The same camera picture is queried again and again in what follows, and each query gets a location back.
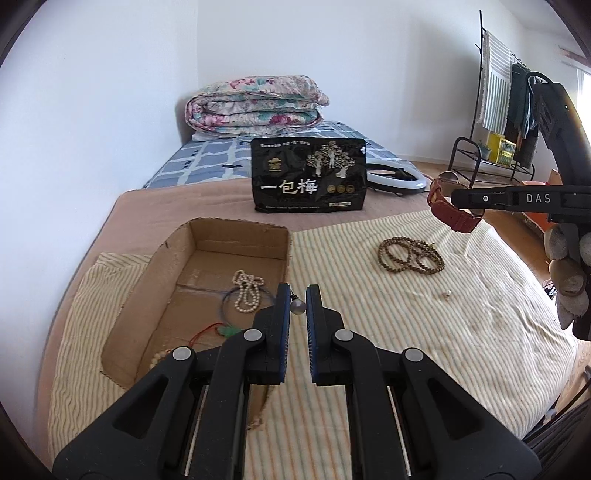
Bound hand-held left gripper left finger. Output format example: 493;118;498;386
52;282;293;480

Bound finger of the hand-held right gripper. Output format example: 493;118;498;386
451;185;513;217

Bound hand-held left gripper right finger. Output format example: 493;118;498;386
305;284;541;480

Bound dark bangle with metal ball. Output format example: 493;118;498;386
221;286;306;333

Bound brown leather watch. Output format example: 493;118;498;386
427;172;483;234

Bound white pearl necklace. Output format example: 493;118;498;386
231;270;266;316

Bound red string jade pendant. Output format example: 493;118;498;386
187;322;243;347

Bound cardboard box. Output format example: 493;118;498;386
99;218;293;416

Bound person's right hand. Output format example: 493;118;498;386
544;226;591;329

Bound yellow box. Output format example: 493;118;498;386
487;133;517;165

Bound black clothes rack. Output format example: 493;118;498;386
448;10;539;188

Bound dark hanging clothes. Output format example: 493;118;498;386
504;62;543;169

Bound striped hanging towel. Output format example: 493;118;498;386
476;31;513;132

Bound black snack bag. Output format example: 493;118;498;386
250;137;368;214

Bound tan blanket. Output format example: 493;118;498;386
34;172;555;467

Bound blue patterned mattress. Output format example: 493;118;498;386
141;121;411;190

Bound white pillow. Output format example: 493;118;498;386
190;129;241;142

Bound folded floral quilt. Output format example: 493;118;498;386
185;75;331;134

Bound brown wooden bead necklace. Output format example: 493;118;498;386
378;236;446;275

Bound white ring light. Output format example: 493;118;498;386
366;159;428;195

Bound cream bead bracelet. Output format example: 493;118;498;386
148;349;176;370

